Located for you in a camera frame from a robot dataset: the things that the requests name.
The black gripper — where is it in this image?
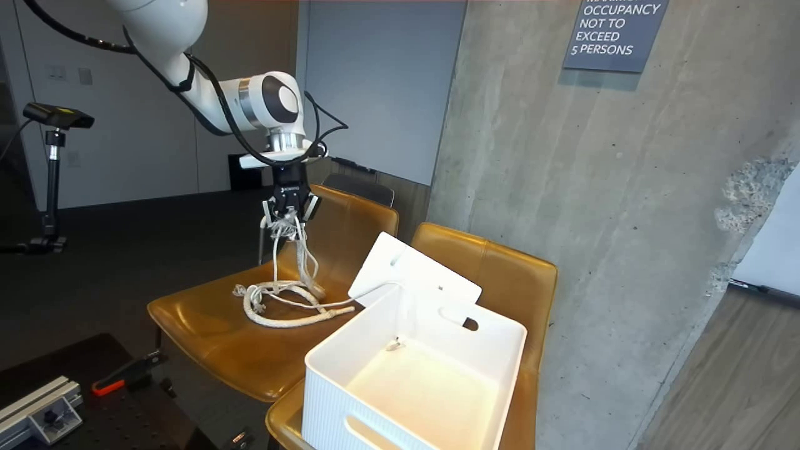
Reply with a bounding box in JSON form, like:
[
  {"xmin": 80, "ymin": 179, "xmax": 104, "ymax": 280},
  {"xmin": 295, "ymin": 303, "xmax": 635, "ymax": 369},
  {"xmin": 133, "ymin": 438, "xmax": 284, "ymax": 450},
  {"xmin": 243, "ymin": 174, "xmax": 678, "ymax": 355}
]
[{"xmin": 257, "ymin": 159, "xmax": 320, "ymax": 243}]

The flat white basket lid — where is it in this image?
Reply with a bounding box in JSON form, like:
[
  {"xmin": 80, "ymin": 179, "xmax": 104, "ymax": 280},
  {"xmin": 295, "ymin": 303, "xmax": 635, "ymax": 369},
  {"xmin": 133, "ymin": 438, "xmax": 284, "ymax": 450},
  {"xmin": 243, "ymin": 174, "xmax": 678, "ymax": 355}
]
[{"xmin": 344, "ymin": 230, "xmax": 485, "ymax": 316}]

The white plastic basket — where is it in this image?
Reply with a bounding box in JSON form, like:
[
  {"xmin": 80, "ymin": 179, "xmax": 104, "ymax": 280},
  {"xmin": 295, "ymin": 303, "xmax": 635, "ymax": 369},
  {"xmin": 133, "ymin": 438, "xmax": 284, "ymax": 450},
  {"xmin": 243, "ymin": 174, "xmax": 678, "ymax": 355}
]
[{"xmin": 299, "ymin": 285, "xmax": 529, "ymax": 450}]

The black whiteboard marker tray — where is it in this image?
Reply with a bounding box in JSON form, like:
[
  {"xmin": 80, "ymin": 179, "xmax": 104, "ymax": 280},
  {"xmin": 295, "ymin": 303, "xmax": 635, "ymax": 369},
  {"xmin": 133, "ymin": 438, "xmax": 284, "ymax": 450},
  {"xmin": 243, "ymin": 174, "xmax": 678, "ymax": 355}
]
[{"xmin": 325, "ymin": 151, "xmax": 379, "ymax": 178}]

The black tripod stand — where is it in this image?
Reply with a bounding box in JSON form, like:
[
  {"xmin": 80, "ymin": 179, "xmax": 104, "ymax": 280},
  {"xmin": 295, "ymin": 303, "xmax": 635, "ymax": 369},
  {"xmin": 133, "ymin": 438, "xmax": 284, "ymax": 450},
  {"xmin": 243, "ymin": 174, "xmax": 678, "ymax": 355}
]
[{"xmin": 0, "ymin": 123, "xmax": 69, "ymax": 256}]

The black perforated breadboard table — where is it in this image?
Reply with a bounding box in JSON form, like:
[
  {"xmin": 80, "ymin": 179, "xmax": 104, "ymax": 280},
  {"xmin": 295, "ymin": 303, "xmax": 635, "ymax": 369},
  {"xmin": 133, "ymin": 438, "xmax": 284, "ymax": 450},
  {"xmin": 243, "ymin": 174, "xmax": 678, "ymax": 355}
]
[{"xmin": 0, "ymin": 333, "xmax": 219, "ymax": 450}]

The grey occupancy sign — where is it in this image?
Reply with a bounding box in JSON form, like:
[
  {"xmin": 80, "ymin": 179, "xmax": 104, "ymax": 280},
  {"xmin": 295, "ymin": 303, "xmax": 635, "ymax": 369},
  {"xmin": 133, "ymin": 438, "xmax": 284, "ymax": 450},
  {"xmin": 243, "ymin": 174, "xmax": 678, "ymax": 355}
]
[{"xmin": 560, "ymin": 0, "xmax": 672, "ymax": 76}]

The black box by wall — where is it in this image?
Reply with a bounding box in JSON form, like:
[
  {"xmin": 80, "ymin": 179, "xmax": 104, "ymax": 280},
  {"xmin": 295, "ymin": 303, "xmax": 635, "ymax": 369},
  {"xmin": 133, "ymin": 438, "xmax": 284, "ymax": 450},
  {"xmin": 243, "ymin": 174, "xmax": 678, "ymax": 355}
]
[{"xmin": 225, "ymin": 151, "xmax": 264, "ymax": 195}]

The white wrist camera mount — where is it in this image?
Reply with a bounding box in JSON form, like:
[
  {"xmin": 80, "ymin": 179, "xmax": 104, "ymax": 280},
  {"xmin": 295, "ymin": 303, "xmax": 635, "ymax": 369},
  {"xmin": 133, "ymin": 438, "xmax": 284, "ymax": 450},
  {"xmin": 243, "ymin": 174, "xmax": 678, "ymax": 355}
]
[{"xmin": 235, "ymin": 131, "xmax": 335, "ymax": 173}]

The black camera on tripod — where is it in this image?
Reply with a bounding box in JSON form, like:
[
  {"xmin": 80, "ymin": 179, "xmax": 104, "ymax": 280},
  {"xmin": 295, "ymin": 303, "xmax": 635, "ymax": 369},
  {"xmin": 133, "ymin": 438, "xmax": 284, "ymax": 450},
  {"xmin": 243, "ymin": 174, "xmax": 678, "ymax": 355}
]
[{"xmin": 20, "ymin": 99, "xmax": 97, "ymax": 131}]

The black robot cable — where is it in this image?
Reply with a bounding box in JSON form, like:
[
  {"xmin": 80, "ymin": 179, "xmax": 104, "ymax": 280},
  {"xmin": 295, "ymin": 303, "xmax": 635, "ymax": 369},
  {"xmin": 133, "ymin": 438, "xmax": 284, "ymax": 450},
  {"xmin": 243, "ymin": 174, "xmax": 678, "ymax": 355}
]
[{"xmin": 22, "ymin": 0, "xmax": 349, "ymax": 166}]

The aluminium rail with knob block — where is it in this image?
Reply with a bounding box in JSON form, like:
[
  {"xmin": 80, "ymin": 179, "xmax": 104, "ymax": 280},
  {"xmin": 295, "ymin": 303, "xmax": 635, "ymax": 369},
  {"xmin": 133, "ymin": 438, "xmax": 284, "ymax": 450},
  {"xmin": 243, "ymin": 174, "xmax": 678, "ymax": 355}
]
[{"xmin": 0, "ymin": 373, "xmax": 84, "ymax": 450}]

